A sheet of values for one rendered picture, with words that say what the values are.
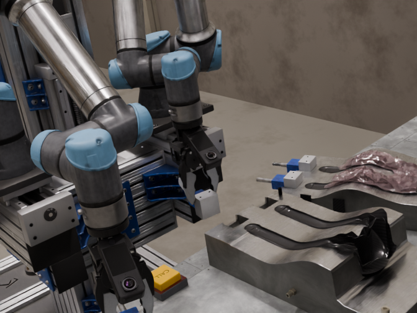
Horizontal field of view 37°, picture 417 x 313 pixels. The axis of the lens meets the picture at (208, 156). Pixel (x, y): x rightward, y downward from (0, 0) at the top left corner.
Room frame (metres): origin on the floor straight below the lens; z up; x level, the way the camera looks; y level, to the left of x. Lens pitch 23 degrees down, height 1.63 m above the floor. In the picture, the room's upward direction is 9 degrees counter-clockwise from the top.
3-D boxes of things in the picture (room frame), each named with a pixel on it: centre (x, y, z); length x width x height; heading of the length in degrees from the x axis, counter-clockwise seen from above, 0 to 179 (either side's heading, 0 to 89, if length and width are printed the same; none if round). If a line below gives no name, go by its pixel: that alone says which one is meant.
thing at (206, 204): (1.38, 0.04, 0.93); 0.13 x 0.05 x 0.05; 27
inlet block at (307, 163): (1.65, -0.24, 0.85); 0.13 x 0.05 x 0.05; 57
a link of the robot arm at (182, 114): (1.36, 0.04, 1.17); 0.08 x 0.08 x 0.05
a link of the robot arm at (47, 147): (1.01, 0.24, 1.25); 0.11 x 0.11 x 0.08; 41
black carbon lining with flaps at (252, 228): (1.19, -0.22, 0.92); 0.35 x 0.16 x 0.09; 40
